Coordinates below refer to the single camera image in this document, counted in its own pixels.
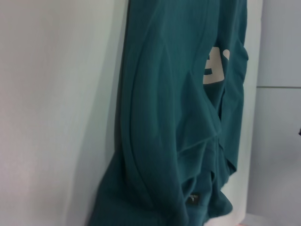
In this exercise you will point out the teal t-shirt with pink print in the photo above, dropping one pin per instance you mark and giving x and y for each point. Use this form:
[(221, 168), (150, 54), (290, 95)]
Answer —
[(164, 94)]

